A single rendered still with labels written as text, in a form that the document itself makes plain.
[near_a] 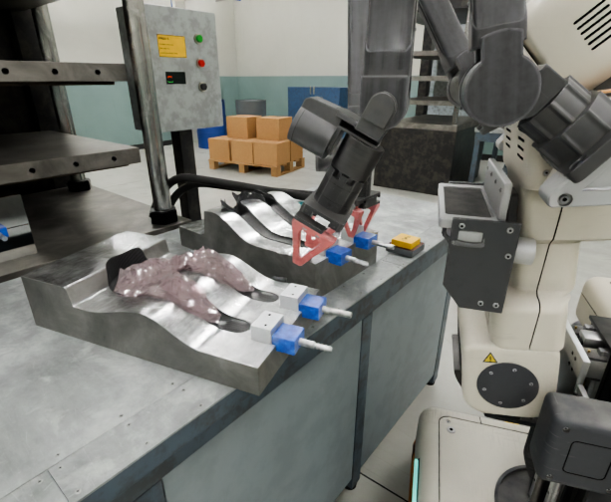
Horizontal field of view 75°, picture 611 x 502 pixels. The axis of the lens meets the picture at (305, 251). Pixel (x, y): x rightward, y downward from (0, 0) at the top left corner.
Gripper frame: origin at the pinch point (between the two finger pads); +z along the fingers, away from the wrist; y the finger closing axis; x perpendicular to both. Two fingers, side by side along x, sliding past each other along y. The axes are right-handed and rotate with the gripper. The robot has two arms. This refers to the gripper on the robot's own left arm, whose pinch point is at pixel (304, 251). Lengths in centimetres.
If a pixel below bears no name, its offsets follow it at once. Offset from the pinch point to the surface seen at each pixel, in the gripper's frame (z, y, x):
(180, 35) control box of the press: -4, -83, -79
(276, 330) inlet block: 12.9, 4.6, 2.5
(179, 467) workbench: 36.9, 17.8, 0.3
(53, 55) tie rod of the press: 27, -85, -130
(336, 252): 7.9, -21.4, 4.8
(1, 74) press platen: 15, -27, -89
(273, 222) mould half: 17.7, -38.0, -13.2
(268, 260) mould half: 19.3, -23.0, -7.7
